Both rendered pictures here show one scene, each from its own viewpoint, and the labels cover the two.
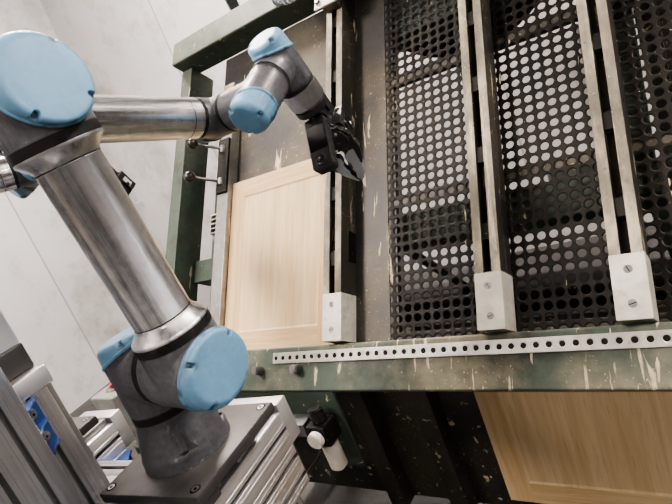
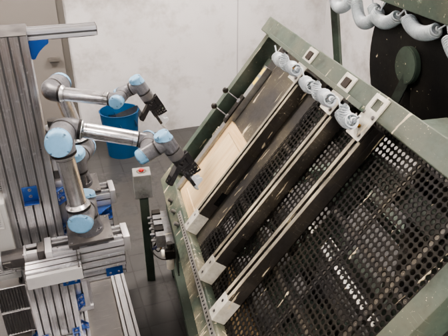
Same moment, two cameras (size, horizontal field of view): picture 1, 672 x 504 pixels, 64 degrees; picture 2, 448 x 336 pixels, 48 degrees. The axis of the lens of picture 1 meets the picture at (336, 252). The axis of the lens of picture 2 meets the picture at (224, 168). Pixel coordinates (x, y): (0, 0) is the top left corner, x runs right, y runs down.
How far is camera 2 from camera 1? 196 cm
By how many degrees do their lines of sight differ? 40
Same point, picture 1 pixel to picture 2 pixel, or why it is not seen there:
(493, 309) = (204, 271)
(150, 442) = not seen: hidden behind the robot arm
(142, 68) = not seen: outside the picture
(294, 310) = (198, 201)
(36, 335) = (210, 73)
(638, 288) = (218, 308)
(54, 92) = (57, 150)
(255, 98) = (139, 156)
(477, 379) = (189, 285)
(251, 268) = (206, 167)
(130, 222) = (71, 181)
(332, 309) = (193, 217)
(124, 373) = not seen: hidden behind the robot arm
